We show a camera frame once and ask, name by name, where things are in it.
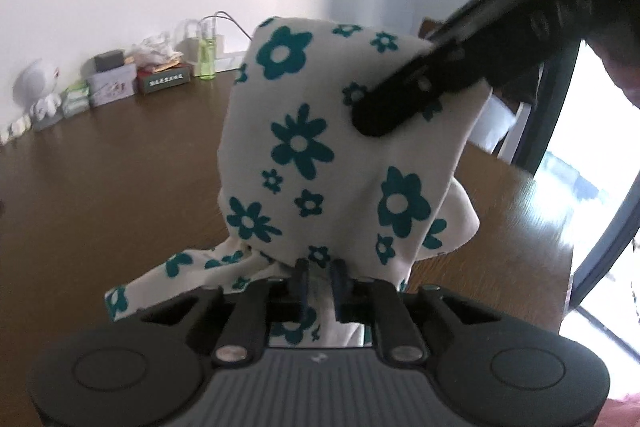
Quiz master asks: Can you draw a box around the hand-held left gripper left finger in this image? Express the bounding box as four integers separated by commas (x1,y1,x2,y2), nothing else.
140,258,311,367

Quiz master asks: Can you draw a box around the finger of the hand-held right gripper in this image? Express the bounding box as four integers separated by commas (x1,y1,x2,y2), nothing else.
350,46,492,138

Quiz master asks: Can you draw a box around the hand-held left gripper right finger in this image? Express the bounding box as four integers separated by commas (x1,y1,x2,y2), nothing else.
331,258,503,366

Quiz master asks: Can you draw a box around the white green-flowered garment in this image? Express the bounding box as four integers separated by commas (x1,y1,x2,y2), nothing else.
104,16,493,348

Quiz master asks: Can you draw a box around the person's right hand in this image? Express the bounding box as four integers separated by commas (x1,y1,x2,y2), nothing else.
602,37,640,108

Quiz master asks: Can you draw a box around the white cloth on chair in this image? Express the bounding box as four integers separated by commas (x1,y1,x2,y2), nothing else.
472,94,526,158

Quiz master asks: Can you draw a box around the dark wooden chair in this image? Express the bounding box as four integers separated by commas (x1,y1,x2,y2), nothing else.
420,18,546,162

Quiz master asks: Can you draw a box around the white power strip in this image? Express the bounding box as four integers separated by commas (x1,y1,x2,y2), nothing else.
215,51,248,72

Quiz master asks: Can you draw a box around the green spray bottle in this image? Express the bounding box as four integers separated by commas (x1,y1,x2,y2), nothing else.
197,21,217,80

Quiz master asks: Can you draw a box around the white charger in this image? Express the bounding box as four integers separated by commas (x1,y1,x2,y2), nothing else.
180,18,226,58

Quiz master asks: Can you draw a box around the dark box with label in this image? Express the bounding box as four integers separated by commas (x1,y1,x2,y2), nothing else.
136,62,192,96

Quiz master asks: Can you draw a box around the printed tin box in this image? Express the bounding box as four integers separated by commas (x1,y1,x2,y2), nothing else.
86,66,137,108

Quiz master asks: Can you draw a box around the stack of green boxes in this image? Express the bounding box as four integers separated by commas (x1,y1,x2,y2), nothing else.
60,82,92,115

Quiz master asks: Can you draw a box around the small black box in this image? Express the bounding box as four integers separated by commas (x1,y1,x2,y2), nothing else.
93,49,126,72

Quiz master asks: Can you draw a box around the white robot toy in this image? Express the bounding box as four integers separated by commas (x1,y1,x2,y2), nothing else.
12,59,63,132

